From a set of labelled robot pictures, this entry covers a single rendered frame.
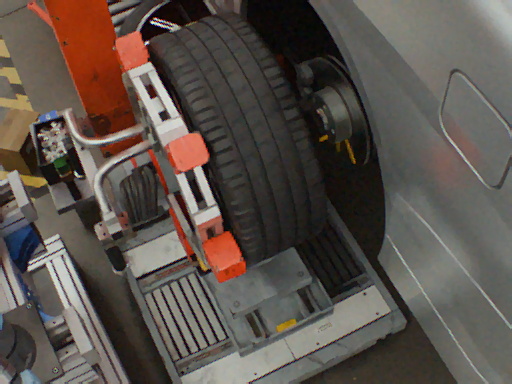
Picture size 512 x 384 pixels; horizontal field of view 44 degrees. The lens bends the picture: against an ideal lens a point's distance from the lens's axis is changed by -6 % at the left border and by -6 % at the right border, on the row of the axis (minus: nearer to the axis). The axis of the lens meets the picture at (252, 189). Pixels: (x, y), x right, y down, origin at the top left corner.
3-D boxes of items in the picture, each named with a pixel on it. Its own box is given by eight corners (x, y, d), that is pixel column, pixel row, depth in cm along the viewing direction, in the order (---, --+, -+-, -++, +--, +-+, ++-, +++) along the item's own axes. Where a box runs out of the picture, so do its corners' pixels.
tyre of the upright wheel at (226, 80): (324, 103, 135) (205, -32, 176) (219, 147, 130) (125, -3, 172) (333, 277, 185) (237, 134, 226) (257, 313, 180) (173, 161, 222)
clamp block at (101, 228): (138, 236, 158) (134, 225, 153) (104, 251, 156) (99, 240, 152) (131, 220, 160) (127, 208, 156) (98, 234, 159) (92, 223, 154)
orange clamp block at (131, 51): (152, 61, 167) (140, 29, 165) (124, 73, 165) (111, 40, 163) (149, 63, 173) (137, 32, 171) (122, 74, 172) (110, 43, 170)
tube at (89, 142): (153, 135, 164) (145, 107, 156) (82, 165, 161) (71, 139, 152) (131, 89, 174) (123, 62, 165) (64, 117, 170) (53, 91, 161)
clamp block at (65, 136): (96, 137, 175) (91, 125, 171) (66, 151, 174) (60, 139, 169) (91, 125, 178) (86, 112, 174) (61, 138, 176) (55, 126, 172)
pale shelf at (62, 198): (104, 196, 223) (101, 191, 220) (59, 215, 220) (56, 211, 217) (70, 112, 245) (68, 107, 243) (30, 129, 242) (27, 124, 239)
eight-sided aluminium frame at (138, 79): (236, 286, 184) (214, 175, 139) (214, 295, 183) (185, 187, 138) (164, 148, 212) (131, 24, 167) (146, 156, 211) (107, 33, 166)
